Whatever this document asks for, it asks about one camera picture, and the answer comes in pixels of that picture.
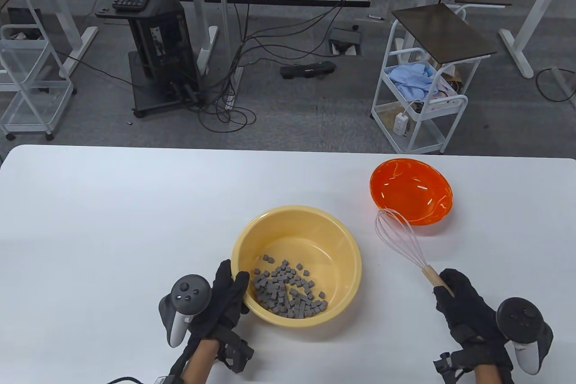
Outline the person's left forearm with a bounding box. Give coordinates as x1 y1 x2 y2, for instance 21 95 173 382
180 338 221 384

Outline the white wire mesh trolley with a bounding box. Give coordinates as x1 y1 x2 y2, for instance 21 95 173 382
0 0 75 141

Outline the black cable loop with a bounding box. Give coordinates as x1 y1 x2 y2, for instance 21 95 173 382
535 68 576 102

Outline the grey right hand controller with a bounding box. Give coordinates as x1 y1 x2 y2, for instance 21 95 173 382
496 297 554 375

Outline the tangle of black cables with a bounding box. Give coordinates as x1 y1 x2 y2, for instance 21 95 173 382
189 0 387 133

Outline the person's right hand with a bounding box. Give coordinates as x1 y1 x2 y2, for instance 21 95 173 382
434 268 513 369

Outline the black computer cart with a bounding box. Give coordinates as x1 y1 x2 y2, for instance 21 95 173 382
94 0 202 118

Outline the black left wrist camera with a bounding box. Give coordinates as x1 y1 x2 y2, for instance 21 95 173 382
217 329 255 374

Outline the orange translucent bowl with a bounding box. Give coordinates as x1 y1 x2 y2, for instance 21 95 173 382
370 158 453 225

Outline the yellow plastic basin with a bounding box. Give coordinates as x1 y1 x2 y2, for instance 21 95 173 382
231 206 363 326

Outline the person's right forearm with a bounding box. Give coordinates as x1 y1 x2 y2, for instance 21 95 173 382
472 364 504 384

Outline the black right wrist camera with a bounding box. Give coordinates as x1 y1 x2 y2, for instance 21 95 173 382
433 352 471 384

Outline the person's left hand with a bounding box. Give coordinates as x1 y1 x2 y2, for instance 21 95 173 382
187 259 251 340

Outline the blue cloth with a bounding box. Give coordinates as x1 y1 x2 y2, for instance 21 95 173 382
388 63 436 101

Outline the grey left hand controller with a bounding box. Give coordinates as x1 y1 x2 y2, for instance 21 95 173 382
158 275 212 348

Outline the floor socket box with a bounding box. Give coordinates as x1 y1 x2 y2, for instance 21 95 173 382
328 27 363 57

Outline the black left glove cable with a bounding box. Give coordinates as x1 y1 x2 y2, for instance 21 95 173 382
106 375 171 384

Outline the wire whisk with wooden handle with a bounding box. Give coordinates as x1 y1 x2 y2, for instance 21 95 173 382
375 209 455 297

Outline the black power strip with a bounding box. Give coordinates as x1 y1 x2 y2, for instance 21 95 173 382
280 60 337 80

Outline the white desk with T-foot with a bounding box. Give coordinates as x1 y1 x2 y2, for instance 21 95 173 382
0 0 99 78
498 0 576 79

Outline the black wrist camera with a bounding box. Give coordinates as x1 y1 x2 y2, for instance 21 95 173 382
217 329 255 374
433 352 471 384

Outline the pile of grey toy blocks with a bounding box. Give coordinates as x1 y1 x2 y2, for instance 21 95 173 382
252 254 328 318

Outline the white trolley with dark top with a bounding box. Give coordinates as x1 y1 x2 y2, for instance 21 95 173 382
370 3 498 155

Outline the grey hand controller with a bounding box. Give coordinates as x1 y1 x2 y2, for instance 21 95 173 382
158 275 212 348
496 297 554 375

